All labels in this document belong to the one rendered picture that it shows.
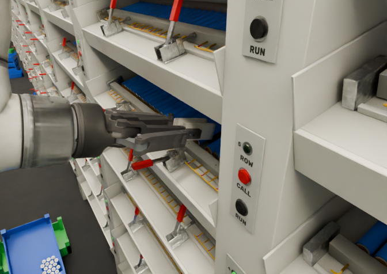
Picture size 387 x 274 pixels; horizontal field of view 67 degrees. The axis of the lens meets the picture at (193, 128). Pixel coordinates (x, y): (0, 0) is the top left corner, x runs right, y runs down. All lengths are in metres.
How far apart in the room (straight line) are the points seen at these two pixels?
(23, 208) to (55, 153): 1.68
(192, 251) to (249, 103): 0.41
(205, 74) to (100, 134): 0.15
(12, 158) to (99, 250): 1.30
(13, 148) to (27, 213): 1.64
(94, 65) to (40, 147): 0.54
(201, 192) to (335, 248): 0.20
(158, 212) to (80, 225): 1.11
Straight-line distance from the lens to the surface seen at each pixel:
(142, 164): 0.49
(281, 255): 0.36
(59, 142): 0.37
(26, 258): 1.63
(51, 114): 0.37
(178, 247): 0.65
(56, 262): 1.54
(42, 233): 1.66
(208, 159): 0.48
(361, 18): 0.28
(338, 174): 0.25
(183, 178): 0.50
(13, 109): 0.37
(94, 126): 0.39
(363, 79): 0.27
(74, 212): 1.89
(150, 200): 0.75
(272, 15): 0.25
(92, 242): 1.69
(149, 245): 0.91
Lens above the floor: 1.20
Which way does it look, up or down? 27 degrees down
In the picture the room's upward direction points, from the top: straight up
